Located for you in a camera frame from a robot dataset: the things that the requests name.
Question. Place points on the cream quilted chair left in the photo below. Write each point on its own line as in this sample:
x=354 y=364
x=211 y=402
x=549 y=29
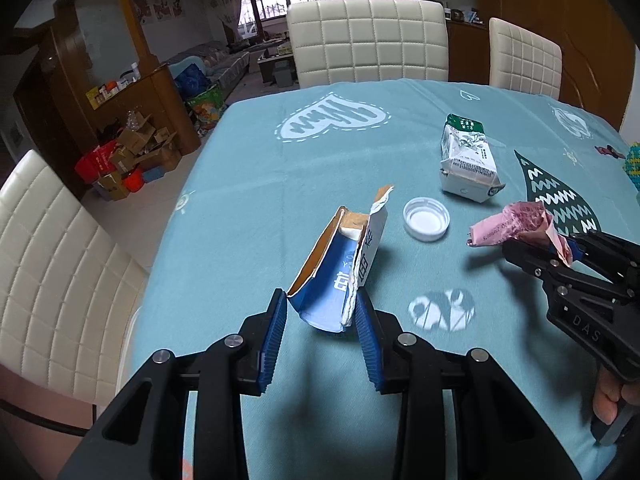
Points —
x=70 y=295

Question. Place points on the pile of cardboard boxes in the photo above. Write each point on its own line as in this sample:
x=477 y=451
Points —
x=135 y=154

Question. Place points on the cream quilted chair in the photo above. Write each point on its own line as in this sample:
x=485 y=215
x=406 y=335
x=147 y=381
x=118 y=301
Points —
x=70 y=295
x=368 y=40
x=523 y=61

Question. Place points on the pink paper wrapper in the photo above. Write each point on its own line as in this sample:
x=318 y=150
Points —
x=529 y=222

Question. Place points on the grey sofa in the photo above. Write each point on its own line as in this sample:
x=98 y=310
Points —
x=214 y=60

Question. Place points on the colourful shopping bag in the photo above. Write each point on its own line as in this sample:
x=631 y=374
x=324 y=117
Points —
x=201 y=95

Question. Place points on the cream quilted chair far right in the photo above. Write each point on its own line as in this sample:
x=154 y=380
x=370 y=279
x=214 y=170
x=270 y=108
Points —
x=523 y=61

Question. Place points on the person's hand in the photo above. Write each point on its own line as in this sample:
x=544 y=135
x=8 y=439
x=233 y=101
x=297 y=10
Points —
x=606 y=396

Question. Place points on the teal patterned tablecloth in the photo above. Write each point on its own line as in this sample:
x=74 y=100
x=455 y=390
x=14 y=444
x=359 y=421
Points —
x=381 y=179

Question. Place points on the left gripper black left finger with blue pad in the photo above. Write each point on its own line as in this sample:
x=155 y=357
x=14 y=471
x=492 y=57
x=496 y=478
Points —
x=140 y=434

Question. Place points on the white green milk carton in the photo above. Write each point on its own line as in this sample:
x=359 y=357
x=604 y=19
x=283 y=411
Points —
x=467 y=168

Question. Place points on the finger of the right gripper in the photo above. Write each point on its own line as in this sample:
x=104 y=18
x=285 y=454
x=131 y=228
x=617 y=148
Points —
x=542 y=264
x=615 y=263

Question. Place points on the white plastic jar lid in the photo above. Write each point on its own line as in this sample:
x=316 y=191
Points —
x=426 y=219

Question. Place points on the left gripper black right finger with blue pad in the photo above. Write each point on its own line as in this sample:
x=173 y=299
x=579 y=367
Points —
x=499 y=434

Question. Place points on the dark coffee table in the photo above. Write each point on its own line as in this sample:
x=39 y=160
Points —
x=269 y=65

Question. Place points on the torn blue paper carton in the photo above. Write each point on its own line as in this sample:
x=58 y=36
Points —
x=325 y=289

